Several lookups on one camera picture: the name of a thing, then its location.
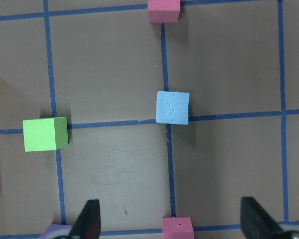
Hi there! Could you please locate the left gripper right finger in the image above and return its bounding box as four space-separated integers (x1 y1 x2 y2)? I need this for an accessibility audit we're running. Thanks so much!
240 197 292 239

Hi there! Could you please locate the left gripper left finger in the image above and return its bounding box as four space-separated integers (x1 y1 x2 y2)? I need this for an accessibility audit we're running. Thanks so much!
69 199 101 239

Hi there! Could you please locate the light blue block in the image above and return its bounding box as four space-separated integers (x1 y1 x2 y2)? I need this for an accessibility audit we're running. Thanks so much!
155 91 190 125

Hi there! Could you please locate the purple block near tray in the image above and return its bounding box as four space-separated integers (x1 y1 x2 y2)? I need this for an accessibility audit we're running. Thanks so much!
38 224 72 239

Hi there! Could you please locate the magenta block robot side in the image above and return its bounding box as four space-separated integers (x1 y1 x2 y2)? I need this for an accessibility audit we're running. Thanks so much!
162 217 194 239

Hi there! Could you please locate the green block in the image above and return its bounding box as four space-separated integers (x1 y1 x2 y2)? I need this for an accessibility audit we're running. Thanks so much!
22 117 69 152

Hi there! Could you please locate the magenta block table edge side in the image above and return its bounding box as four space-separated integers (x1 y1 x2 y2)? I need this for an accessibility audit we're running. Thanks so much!
147 0 181 23

